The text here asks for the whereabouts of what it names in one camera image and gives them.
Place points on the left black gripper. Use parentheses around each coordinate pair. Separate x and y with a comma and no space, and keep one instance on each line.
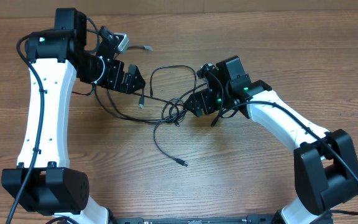
(114,82)

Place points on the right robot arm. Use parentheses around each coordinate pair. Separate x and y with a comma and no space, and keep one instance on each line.
(325,162)

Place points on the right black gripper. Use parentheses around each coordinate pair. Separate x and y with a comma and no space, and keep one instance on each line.
(203,95)

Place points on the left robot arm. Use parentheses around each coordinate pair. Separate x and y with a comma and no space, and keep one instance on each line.
(42,180)

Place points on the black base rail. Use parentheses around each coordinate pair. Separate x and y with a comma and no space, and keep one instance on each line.
(194,221)

